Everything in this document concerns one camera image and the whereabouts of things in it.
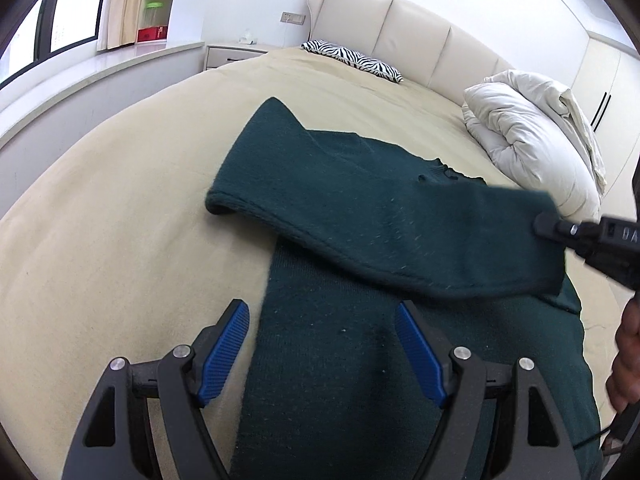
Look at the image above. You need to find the cream padded headboard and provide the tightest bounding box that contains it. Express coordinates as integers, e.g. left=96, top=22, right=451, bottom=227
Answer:
left=307, top=0, right=518, bottom=106

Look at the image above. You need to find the dark green knit sweater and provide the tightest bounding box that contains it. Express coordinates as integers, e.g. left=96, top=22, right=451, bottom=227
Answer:
left=205, top=97, right=603, bottom=480

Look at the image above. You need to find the zebra print pillow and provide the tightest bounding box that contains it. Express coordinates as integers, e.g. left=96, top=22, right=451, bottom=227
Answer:
left=300, top=40, right=405, bottom=83

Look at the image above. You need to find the cream nightstand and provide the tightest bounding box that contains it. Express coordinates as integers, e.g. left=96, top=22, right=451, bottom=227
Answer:
left=205, top=42, right=283, bottom=71

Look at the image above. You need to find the white window ledge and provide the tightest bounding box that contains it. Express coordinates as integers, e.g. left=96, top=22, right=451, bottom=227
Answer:
left=0, top=41, right=207, bottom=206

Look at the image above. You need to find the beige bed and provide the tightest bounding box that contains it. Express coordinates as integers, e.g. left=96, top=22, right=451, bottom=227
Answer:
left=0, top=46, right=623, bottom=480

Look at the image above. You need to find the black framed window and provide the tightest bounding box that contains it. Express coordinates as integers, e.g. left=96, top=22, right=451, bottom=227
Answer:
left=0, top=0, right=115, bottom=86

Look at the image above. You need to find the black cable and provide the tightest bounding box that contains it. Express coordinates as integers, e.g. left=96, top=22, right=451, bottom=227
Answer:
left=572, top=424, right=618, bottom=453

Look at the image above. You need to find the white folded duvet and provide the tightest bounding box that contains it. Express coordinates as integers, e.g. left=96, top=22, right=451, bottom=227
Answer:
left=461, top=71, right=608, bottom=223

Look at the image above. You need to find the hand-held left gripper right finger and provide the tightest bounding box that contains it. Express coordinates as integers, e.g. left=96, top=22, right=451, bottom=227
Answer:
left=395, top=300, right=583, bottom=480

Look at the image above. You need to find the beige curtain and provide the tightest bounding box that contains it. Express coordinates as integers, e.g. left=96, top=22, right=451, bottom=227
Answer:
left=96, top=0, right=153, bottom=52

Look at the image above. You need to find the white wardrobe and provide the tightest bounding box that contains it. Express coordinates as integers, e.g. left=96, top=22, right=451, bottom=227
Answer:
left=570, top=30, right=640, bottom=221

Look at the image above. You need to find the person's right hand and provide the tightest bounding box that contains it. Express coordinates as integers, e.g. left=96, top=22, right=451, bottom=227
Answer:
left=606, top=300, right=640, bottom=413

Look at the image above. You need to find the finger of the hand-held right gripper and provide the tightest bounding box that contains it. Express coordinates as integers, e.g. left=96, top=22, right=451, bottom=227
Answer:
left=532, top=212, right=603, bottom=261

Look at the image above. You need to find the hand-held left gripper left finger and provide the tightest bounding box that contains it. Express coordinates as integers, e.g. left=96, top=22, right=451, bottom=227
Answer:
left=62, top=299, right=251, bottom=480

